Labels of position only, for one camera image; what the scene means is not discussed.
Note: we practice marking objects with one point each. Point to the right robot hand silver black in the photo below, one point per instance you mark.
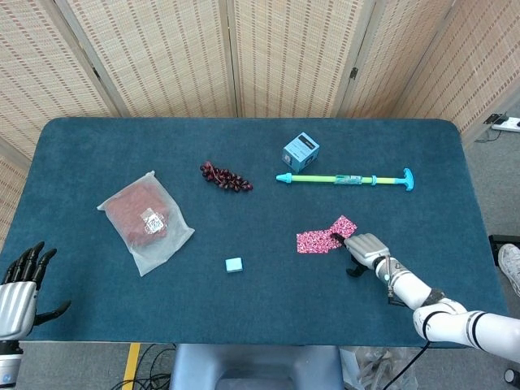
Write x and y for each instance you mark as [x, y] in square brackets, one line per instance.
[365, 250]

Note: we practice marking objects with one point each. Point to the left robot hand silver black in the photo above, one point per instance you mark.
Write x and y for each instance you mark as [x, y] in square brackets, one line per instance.
[16, 304]

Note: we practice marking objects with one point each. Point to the pink patterned small card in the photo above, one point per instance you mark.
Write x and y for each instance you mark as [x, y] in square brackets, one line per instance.
[313, 242]
[346, 224]

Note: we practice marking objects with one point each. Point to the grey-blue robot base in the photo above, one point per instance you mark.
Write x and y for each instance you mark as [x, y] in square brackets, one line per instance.
[252, 365]

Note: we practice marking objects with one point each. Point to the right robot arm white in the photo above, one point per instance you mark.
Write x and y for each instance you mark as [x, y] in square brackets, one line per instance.
[414, 290]

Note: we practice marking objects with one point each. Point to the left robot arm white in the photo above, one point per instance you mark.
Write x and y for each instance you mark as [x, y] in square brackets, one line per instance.
[8, 365]

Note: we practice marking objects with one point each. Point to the small light blue block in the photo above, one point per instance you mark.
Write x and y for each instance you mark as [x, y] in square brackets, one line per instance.
[234, 265]

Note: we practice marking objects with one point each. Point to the green and blue water pump toy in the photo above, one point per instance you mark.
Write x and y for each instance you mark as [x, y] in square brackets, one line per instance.
[317, 178]

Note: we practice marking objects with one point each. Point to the clear crumpled plastic bag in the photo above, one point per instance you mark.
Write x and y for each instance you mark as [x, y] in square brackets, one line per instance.
[373, 365]

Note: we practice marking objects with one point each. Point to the light blue cube carton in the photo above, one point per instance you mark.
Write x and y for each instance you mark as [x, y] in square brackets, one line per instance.
[300, 152]

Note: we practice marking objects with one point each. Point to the yellow floor tape strip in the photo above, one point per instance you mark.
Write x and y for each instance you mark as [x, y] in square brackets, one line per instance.
[131, 365]

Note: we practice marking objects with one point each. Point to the blue table cover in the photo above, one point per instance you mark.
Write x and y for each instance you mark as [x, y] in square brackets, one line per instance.
[243, 308]

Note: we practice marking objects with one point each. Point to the white sneaker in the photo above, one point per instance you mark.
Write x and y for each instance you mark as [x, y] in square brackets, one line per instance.
[510, 264]

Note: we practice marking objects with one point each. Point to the clear bag with red cloth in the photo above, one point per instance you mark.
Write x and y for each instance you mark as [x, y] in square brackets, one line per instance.
[138, 219]

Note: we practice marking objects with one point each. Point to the dark red grape bunch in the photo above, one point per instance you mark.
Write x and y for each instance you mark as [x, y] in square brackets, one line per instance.
[225, 178]

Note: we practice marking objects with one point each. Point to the black power adapter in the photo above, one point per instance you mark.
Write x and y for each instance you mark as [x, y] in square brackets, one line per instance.
[492, 118]

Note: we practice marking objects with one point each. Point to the white power strip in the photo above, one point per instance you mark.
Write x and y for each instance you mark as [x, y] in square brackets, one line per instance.
[508, 124]

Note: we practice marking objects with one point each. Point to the woven bamboo folding screen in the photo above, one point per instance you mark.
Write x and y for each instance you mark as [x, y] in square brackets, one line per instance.
[162, 53]

